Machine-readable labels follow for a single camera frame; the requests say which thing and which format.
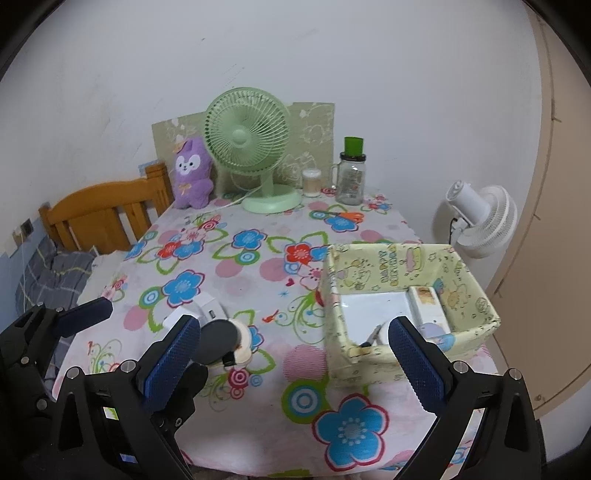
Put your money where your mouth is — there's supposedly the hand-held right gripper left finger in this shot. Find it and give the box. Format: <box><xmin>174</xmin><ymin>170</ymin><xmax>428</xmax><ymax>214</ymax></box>
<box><xmin>48</xmin><ymin>315</ymin><xmax>201</xmax><ymax>480</ymax></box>

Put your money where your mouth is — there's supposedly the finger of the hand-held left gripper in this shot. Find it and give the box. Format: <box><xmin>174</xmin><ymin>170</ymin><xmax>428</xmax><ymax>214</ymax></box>
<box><xmin>54</xmin><ymin>296</ymin><xmax>114</xmax><ymax>339</ymax></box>
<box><xmin>152</xmin><ymin>362</ymin><xmax>209</xmax><ymax>444</ymax></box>

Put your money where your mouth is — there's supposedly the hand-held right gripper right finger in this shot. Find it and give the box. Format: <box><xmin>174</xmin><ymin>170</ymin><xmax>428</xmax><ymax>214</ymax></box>
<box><xmin>388</xmin><ymin>316</ymin><xmax>546</xmax><ymax>480</ymax></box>

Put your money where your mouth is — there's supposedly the purple egg-shaped case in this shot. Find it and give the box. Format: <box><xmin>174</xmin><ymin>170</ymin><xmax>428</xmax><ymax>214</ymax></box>
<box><xmin>418</xmin><ymin>323</ymin><xmax>455</xmax><ymax>352</ymax></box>

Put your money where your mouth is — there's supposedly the large white charger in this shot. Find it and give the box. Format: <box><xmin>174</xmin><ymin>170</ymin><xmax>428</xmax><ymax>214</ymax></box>
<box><xmin>159</xmin><ymin>308</ymin><xmax>204</xmax><ymax>333</ymax></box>

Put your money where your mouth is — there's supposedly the black round pouch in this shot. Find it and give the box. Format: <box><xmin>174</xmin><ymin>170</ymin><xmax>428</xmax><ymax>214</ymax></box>
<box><xmin>198</xmin><ymin>318</ymin><xmax>242</xmax><ymax>365</ymax></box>

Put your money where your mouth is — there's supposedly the white remote control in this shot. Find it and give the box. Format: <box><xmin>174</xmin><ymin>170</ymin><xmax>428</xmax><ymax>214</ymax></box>
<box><xmin>409</xmin><ymin>286</ymin><xmax>452</xmax><ymax>333</ymax></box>

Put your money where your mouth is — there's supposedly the small white cube charger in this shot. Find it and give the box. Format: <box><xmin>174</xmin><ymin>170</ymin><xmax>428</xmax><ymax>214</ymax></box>
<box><xmin>191</xmin><ymin>295</ymin><xmax>228</xmax><ymax>321</ymax></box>

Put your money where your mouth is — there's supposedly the cream round compact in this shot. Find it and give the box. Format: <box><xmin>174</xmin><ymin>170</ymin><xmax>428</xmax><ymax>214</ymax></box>
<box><xmin>228</xmin><ymin>316</ymin><xmax>257</xmax><ymax>367</ymax></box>

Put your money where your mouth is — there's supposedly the yellow patterned paper box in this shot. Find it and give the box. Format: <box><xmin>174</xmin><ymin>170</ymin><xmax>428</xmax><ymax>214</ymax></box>
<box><xmin>322</xmin><ymin>243</ymin><xmax>502</xmax><ymax>388</ymax></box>

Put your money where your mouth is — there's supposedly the grey plaid blanket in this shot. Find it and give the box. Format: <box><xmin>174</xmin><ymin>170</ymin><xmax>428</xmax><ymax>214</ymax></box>
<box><xmin>14</xmin><ymin>233</ymin><xmax>100</xmax><ymax>324</ymax></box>

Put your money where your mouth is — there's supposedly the wooden bed headboard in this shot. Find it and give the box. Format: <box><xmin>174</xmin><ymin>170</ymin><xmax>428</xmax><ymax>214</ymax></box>
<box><xmin>38</xmin><ymin>162</ymin><xmax>175</xmax><ymax>254</ymax></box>

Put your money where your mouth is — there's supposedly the floral tablecloth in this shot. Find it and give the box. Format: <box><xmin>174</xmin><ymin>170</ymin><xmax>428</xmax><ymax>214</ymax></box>
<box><xmin>46</xmin><ymin>187</ymin><xmax>504</xmax><ymax>476</ymax></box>

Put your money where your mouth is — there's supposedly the purple plush toy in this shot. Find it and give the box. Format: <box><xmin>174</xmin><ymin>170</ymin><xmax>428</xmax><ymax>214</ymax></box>
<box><xmin>172</xmin><ymin>137</ymin><xmax>215</xmax><ymax>209</ymax></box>

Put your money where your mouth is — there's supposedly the white standing fan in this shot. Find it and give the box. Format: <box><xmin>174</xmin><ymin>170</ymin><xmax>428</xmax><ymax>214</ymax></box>
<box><xmin>431</xmin><ymin>181</ymin><xmax>518</xmax><ymax>259</ymax></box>

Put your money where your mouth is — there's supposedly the glass jar mug green lid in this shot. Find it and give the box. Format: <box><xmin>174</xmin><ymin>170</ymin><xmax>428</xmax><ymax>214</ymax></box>
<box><xmin>329</xmin><ymin>137</ymin><xmax>368</xmax><ymax>206</ymax></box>

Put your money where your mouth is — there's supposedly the cotton swab container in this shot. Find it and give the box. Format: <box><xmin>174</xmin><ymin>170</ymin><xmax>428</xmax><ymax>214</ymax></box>
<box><xmin>301</xmin><ymin>168</ymin><xmax>322</xmax><ymax>198</ymax></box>

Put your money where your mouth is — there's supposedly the beige door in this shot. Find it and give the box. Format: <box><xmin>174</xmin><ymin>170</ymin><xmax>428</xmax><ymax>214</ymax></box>
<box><xmin>485</xmin><ymin>14</ymin><xmax>591</xmax><ymax>416</ymax></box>

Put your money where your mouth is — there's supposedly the green desk fan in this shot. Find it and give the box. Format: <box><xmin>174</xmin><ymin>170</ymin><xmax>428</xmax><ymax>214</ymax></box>
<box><xmin>204</xmin><ymin>88</ymin><xmax>303</xmax><ymax>214</ymax></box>

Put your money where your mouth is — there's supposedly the white fan power cable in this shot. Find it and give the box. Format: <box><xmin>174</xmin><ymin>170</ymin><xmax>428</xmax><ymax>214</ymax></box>
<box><xmin>210</xmin><ymin>182</ymin><xmax>264</xmax><ymax>206</ymax></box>

